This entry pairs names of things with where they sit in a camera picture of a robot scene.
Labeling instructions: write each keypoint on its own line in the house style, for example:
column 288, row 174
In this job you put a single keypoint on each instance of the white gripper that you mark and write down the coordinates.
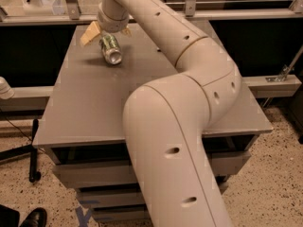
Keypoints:
column 111, row 25

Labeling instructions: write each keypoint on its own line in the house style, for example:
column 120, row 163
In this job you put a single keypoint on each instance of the green soda can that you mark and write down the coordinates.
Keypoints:
column 110, row 49

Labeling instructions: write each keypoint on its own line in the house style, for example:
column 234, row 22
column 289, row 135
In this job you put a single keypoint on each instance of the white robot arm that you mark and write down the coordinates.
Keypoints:
column 163, row 120

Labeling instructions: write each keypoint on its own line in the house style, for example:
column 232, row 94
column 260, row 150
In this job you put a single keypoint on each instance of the grey drawer cabinet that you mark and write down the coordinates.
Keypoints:
column 83, row 119

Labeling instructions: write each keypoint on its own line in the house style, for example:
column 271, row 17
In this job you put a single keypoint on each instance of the white cylinder object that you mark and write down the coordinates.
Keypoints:
column 6, row 91

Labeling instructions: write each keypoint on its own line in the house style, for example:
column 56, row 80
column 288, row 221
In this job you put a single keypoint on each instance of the top grey drawer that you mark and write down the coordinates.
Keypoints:
column 121, row 172

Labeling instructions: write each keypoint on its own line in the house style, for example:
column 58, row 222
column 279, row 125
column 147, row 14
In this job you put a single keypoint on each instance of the grey drawer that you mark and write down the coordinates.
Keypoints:
column 120, row 213
column 121, row 172
column 110, row 196

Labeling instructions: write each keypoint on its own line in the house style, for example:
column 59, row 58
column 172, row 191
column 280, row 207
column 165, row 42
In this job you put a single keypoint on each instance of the black stand leg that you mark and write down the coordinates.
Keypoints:
column 13, row 154

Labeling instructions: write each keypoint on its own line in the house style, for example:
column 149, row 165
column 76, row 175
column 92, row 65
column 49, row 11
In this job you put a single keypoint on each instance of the middle grey drawer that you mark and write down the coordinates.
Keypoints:
column 110, row 196

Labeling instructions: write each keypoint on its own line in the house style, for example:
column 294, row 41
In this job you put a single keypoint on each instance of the bottom grey drawer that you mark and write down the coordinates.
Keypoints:
column 120, row 213

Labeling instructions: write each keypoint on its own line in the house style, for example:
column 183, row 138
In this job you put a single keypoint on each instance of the blue tape mark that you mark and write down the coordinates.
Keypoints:
column 85, row 216

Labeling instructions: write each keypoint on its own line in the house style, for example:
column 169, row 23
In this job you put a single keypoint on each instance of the black shoe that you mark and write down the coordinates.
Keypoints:
column 36, row 218

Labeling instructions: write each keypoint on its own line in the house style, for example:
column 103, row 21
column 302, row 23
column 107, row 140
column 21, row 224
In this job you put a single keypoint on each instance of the metal rail frame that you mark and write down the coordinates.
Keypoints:
column 21, row 12

